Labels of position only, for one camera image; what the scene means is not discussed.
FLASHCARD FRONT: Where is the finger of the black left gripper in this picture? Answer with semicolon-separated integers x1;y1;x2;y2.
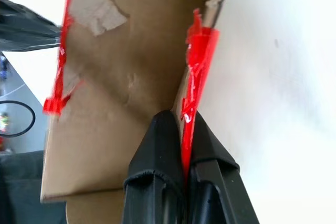
0;0;62;52

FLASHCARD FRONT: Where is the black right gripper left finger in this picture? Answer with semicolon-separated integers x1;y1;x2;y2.
122;109;185;224

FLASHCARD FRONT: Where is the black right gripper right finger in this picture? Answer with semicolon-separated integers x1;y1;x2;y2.
185;110;260;224

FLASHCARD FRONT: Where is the brown cardboard box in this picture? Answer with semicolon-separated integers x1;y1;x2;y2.
39;0;234;224

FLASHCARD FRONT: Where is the red tape strip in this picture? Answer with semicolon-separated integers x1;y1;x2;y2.
180;8;221;182
43;0;85;116

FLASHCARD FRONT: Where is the dark grey block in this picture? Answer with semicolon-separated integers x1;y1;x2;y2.
0;150;68;224

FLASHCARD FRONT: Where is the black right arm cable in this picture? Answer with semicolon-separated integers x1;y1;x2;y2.
0;100;36;138

